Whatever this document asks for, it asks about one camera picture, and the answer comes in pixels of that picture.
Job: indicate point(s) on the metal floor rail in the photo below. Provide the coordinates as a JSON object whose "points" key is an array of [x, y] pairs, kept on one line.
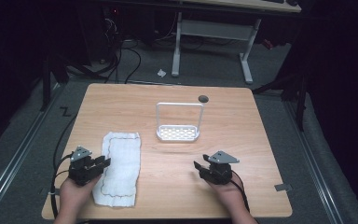
{"points": [[9, 171], [312, 161]]}

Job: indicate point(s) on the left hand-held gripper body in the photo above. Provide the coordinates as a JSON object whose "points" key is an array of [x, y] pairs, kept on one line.
{"points": [[81, 169]]}

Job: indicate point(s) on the person's right hand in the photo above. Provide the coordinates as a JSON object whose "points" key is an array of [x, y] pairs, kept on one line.
{"points": [[227, 194]]}

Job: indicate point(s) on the white-legged desk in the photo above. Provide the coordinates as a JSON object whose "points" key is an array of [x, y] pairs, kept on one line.
{"points": [[213, 29]]}

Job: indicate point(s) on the grey tape piece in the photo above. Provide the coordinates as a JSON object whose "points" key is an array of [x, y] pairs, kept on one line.
{"points": [[282, 187]]}

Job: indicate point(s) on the white paper scrap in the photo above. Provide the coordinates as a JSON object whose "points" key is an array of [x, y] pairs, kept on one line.
{"points": [[161, 73]]}

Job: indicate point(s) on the black table grommet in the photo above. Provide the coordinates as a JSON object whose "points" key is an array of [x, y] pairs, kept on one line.
{"points": [[203, 99]]}

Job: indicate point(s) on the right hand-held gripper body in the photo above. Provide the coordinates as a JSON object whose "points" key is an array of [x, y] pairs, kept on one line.
{"points": [[220, 171]]}

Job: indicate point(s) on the white cloth with dark stitching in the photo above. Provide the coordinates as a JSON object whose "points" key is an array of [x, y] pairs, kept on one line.
{"points": [[121, 168]]}

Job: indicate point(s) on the person's left hand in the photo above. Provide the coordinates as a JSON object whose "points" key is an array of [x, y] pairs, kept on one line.
{"points": [[74, 194]]}

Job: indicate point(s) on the black stand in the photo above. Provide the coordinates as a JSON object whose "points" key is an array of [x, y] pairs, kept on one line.
{"points": [[300, 99], [47, 84]]}

